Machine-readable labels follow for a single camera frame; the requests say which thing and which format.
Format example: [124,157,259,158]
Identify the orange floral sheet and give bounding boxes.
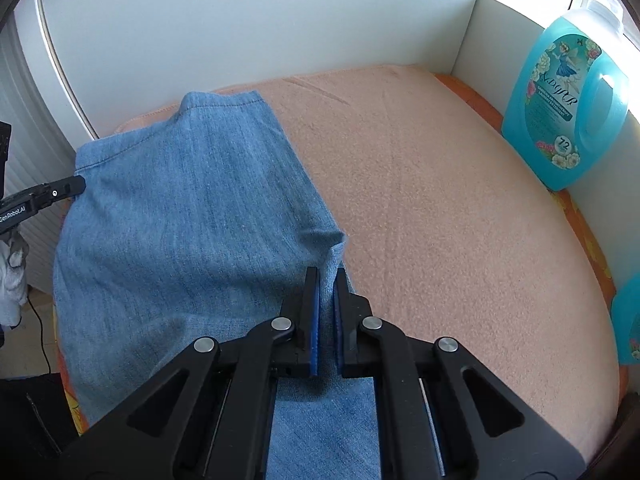
[50,72,621,436]

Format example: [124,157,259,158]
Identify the thin black floor cable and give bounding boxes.
[27,297,53,376]

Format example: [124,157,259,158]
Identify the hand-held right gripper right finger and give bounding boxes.
[332,267,586,480]

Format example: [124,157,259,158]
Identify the dark object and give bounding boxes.
[0,372,81,466]

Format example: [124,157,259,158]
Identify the blue detergent bottle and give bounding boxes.
[501,0,632,192]
[611,274,640,367]

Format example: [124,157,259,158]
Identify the person's left hand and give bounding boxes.
[0,234,29,328]

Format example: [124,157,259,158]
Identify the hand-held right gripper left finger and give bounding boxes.
[52,266,321,480]

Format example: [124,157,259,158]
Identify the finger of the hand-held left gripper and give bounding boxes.
[0,174,86,233]

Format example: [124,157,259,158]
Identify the pink towel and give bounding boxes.
[97,64,621,476]

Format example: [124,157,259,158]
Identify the blue denim pants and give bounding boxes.
[52,91,381,480]

